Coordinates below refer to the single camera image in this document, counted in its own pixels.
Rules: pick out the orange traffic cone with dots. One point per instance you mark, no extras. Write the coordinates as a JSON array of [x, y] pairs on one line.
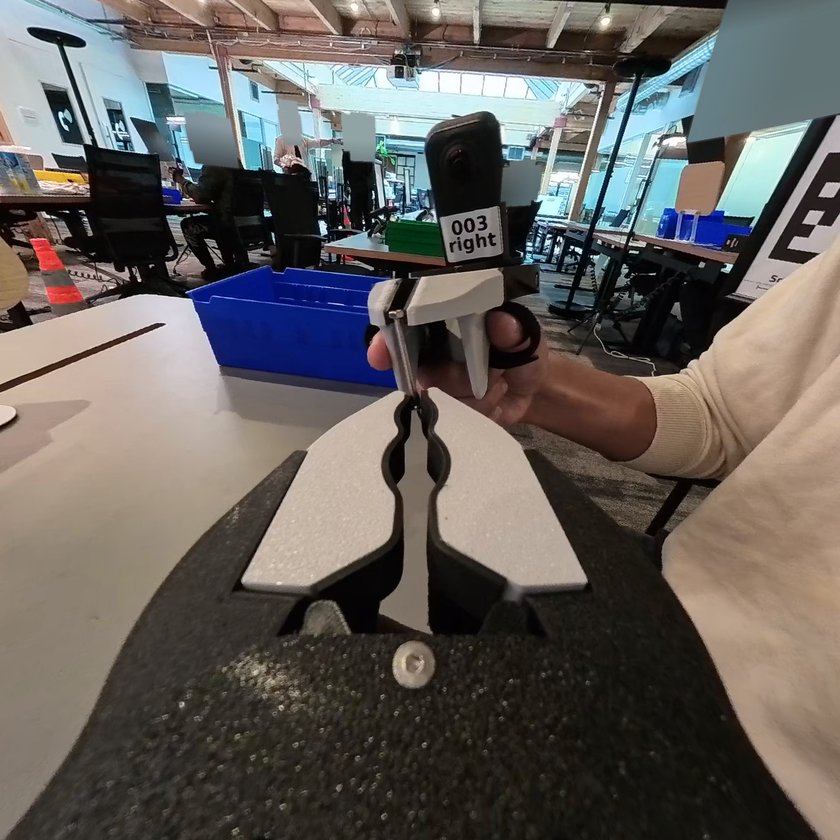
[[56, 282]]

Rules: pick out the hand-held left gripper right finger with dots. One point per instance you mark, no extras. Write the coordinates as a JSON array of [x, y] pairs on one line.
[[505, 512]]

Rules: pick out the person's cream sweater torso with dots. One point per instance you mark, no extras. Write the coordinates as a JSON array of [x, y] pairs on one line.
[[774, 623]]

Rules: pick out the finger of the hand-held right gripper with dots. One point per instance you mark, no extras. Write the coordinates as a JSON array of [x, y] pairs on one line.
[[380, 305], [453, 298]]

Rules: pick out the white metal display stand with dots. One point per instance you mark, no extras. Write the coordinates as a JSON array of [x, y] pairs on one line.
[[6, 417]]

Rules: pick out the long metal bolt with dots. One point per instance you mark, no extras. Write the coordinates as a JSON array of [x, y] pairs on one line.
[[405, 358]]

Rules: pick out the wooden office desk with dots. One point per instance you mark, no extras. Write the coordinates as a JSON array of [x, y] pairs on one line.
[[354, 246], [689, 253]]

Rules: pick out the green plastic bin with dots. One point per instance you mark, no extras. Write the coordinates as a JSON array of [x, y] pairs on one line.
[[413, 239]]

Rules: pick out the blue plastic divided bin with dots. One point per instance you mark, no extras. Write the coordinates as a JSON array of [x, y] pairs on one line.
[[282, 328]]

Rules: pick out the black patterned marker sign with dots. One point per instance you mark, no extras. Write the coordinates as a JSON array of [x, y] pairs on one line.
[[764, 259]]

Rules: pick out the person's right hand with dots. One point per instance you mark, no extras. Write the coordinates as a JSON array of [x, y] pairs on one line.
[[512, 394]]

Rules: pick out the ceiling camera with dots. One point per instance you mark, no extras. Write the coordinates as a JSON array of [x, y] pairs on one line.
[[400, 69]]

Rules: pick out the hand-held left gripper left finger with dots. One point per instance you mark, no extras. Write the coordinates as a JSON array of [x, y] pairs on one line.
[[328, 512]]

